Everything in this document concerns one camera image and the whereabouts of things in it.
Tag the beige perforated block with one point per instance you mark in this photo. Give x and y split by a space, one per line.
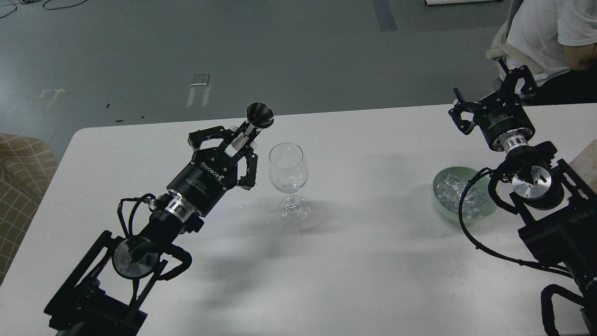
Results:
585 163

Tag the steel double jigger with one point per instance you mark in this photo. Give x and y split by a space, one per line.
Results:
258 117

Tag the white office chair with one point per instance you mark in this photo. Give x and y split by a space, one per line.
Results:
500 49

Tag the green bowl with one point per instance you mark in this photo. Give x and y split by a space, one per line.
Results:
463 173

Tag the beige checkered sofa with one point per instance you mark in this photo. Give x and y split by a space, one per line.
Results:
27 167

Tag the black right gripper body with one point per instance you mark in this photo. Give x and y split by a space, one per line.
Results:
504 125

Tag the person in white shirt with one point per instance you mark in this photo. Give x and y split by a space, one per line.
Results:
560 36

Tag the clear wine glass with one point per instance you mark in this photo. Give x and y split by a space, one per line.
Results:
288 173

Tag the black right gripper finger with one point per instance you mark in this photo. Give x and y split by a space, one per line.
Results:
520 84
461 106

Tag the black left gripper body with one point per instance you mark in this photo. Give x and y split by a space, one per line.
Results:
209 174

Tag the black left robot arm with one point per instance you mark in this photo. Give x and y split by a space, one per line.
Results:
103 295

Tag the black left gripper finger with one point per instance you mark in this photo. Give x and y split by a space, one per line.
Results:
248 180
196 139

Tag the clear ice cubes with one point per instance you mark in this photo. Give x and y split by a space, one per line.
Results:
449 191

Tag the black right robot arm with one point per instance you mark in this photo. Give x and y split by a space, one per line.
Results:
557 206

